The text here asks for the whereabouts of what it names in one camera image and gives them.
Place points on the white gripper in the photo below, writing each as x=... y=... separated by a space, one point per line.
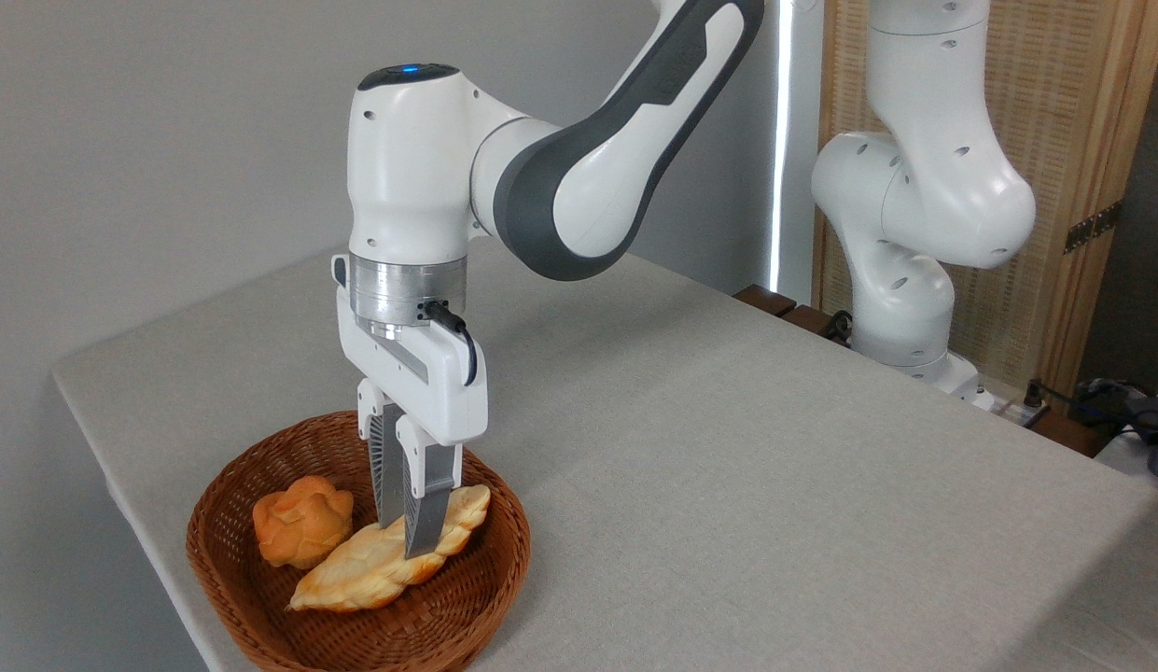
x=439 y=392

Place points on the long braided bread loaf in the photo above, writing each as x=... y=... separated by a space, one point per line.
x=355 y=569

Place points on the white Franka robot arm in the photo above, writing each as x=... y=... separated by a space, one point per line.
x=411 y=168

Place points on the round orange bread roll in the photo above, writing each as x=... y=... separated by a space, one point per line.
x=299 y=523

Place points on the brown wicker basket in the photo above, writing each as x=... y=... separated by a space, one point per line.
x=261 y=467

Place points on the silver metal wrist flange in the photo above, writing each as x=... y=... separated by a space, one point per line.
x=401 y=289

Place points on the dark brown wooden block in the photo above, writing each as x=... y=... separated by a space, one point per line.
x=765 y=300
x=807 y=320

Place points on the white power strip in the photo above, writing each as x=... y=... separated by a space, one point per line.
x=1017 y=409

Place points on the metal hinge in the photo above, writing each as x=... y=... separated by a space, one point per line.
x=1092 y=227

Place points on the dark grey bag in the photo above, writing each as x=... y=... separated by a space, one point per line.
x=1148 y=420

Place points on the wooden rattan screen panel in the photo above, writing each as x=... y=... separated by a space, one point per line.
x=1073 y=93

